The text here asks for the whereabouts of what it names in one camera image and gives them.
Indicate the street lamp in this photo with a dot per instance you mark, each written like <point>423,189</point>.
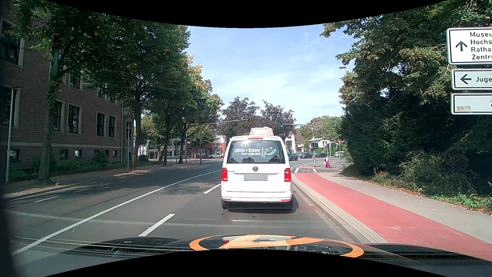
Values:
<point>343,68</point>

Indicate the white direction road sign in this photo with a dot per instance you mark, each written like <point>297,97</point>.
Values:
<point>471,69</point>

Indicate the road markings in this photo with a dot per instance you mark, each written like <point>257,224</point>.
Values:
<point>100,211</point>

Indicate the red cycle path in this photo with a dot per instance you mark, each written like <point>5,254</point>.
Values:
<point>369,209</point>

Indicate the hedge and bushes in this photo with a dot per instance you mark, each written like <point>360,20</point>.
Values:
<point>77,165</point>

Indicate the dark red-leaved trees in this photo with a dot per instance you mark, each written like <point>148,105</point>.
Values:
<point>257,115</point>

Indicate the grey pole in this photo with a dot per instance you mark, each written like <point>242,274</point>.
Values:
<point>9,134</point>

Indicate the grey paved pavement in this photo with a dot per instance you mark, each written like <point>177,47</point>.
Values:
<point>422,206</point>

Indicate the white van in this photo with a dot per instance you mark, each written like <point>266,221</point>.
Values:
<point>256,180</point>

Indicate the white house with dark roof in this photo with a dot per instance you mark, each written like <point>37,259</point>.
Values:
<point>321,143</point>

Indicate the white car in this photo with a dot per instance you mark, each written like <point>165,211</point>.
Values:
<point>216,156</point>

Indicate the person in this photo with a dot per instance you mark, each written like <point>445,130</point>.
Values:
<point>327,162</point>

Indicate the dense trees and bushes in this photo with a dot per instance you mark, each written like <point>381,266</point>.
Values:
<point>415,115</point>

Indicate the low red brick building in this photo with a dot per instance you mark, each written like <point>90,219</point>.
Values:
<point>209,148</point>

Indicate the grey asphalt road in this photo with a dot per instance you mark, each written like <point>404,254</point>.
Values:
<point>184,200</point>

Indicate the traffic light on post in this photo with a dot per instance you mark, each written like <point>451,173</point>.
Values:
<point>201,150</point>

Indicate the row of trees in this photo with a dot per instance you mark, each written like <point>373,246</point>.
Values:
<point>127,77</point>

